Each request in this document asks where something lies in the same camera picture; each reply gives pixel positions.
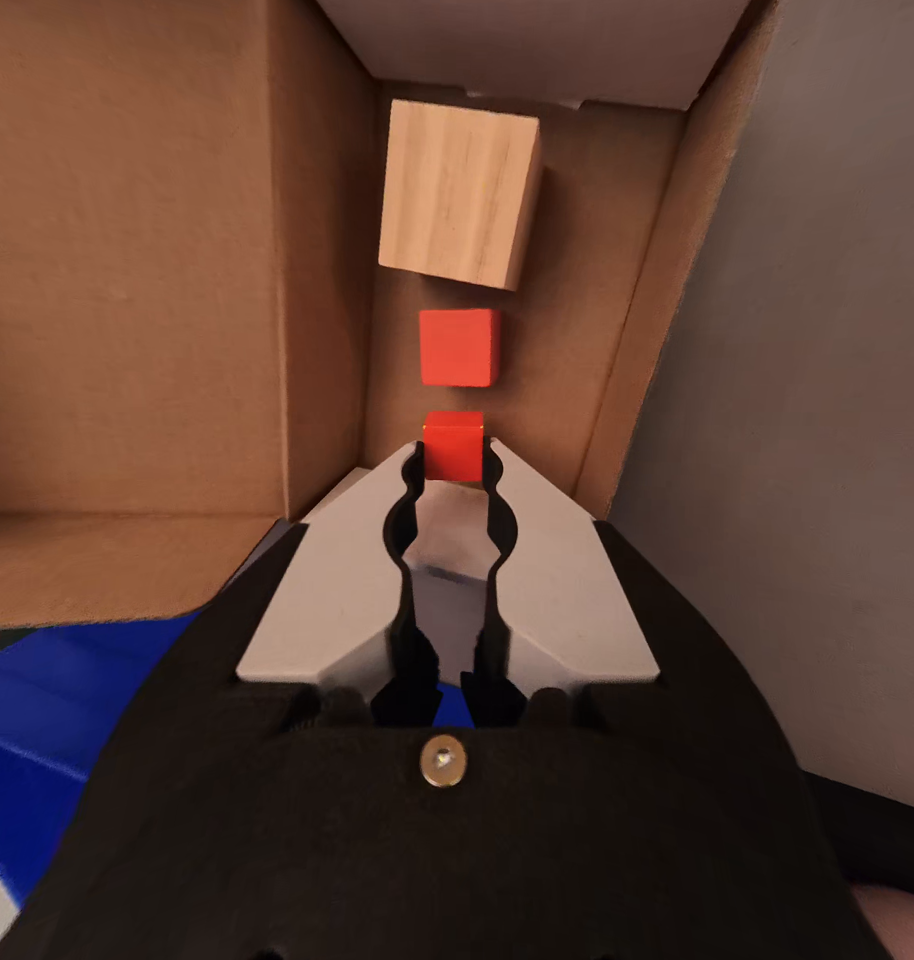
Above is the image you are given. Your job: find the large wooden cube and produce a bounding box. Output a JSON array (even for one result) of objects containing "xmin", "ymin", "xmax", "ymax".
[{"xmin": 378, "ymin": 99, "xmax": 542, "ymax": 292}]

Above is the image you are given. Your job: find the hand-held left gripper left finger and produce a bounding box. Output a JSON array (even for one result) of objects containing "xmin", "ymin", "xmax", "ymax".
[{"xmin": 235, "ymin": 439, "xmax": 439, "ymax": 727}]

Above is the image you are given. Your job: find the white cardboard box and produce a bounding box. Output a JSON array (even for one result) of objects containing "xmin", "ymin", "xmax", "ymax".
[{"xmin": 0, "ymin": 0, "xmax": 784, "ymax": 630}]

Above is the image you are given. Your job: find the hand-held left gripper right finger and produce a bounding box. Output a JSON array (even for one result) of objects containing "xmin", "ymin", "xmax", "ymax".
[{"xmin": 459, "ymin": 437, "xmax": 662, "ymax": 729}]

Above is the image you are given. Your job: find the person's right forearm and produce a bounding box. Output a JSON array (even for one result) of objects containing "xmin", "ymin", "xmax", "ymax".
[{"xmin": 850, "ymin": 883, "xmax": 914, "ymax": 960}]

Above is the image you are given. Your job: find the small red cube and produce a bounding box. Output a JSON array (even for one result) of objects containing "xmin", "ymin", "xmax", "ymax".
[
  {"xmin": 418, "ymin": 308, "xmax": 503, "ymax": 389},
  {"xmin": 421, "ymin": 410, "xmax": 486, "ymax": 483}
]

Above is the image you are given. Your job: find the black ribbed pad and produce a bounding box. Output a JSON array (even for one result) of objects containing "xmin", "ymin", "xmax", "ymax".
[{"xmin": 798, "ymin": 772, "xmax": 914, "ymax": 901}]

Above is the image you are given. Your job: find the blue plastic bin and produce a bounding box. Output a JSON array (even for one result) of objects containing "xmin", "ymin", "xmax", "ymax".
[{"xmin": 0, "ymin": 606, "xmax": 203, "ymax": 909}]

